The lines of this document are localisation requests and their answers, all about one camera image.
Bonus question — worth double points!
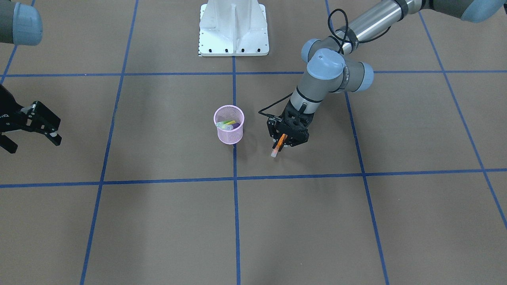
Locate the purple marker pen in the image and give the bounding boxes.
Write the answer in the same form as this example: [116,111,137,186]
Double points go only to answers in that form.
[224,123,240,131]

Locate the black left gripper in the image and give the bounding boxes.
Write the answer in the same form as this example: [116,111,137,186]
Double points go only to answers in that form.
[267,102,314,147]

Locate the green marker pen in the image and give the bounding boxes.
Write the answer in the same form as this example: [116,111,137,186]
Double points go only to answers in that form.
[215,120,236,128]

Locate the yellow marker pen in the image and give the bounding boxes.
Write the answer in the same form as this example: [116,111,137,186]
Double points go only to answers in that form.
[221,121,240,131]

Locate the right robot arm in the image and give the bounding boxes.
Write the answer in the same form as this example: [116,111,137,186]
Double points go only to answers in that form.
[0,0,62,154]

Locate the white camera stand pillar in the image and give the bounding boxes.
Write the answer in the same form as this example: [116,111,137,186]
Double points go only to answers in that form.
[198,0,270,57]

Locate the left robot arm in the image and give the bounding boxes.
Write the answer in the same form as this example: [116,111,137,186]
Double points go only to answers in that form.
[259,0,506,153]

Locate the orange marker pen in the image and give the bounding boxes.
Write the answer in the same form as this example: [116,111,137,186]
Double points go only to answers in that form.
[271,133,287,158]

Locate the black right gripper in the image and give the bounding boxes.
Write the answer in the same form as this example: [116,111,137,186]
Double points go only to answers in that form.
[0,85,62,154]

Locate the pink mesh pen holder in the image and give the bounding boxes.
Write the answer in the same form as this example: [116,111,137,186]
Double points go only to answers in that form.
[213,105,245,145]

